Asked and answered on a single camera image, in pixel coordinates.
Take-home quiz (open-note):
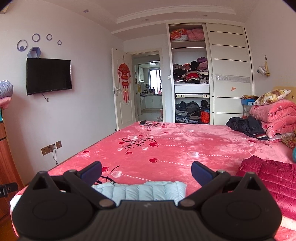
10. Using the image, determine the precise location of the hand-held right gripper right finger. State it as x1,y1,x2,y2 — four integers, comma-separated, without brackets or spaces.
177,160,265,210

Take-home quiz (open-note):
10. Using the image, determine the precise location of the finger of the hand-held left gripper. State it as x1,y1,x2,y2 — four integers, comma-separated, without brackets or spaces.
0,183,18,198

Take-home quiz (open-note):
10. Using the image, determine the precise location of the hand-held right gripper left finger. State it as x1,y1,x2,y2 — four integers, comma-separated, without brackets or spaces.
29,160,117,210

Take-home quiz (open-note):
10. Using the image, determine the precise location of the light blue down jacket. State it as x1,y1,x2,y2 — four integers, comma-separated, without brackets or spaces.
91,181,187,207

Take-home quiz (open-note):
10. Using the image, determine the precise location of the dark red down jacket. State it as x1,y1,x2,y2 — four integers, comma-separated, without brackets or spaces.
236,155,296,220

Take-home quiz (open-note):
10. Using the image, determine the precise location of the pile of dark folded clothes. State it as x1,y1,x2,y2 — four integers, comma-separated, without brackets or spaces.
175,100,210,124

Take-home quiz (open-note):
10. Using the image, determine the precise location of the pile of colourful folded clothes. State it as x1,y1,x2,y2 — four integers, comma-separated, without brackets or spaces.
173,56,210,84

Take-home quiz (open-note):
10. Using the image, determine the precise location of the black jacket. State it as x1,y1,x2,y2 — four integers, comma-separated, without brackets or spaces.
225,116,269,141

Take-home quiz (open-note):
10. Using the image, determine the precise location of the white door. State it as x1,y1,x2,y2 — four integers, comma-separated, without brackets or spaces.
112,48,136,131

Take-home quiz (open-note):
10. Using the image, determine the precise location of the white kitchen base cabinet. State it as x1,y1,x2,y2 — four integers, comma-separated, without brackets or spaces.
140,95,162,110

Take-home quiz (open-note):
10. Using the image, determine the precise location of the folded pink quilt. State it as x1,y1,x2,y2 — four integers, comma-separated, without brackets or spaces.
249,99,296,139

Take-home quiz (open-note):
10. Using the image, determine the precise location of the red gold patterned cushion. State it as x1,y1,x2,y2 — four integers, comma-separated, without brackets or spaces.
283,136,296,149

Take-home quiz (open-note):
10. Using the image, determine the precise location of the kitchen window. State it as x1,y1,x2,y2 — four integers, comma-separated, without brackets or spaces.
150,69,161,92

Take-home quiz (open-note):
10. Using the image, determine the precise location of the white quilted garment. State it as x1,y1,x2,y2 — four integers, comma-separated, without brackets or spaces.
279,215,296,234

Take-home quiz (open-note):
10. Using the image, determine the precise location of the floral pillow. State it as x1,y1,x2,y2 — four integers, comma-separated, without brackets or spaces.
253,89,292,106

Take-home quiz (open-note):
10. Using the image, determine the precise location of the red knot door ornament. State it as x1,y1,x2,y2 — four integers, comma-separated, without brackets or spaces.
117,56,131,102

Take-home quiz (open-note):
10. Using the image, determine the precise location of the white wardrobe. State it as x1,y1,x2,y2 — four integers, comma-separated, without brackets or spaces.
166,22,254,126

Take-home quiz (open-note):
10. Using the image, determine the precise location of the yellow star print headboard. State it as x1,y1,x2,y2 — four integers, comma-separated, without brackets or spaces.
273,86,296,105

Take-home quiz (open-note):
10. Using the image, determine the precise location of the pink folded bedding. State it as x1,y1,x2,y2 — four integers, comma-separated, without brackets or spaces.
187,28,205,41

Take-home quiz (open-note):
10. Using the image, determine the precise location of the orange patterned bedding bag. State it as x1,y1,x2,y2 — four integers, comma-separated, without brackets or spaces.
170,29,188,42

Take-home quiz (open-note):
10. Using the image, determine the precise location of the brass wall socket panel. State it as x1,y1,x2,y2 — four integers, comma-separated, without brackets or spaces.
41,140,62,156

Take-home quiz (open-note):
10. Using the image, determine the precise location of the black wall television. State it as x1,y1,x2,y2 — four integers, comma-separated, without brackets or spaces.
26,58,72,96

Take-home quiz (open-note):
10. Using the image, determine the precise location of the purple hexagon wall shelf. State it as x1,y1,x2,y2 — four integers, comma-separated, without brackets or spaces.
27,47,42,58

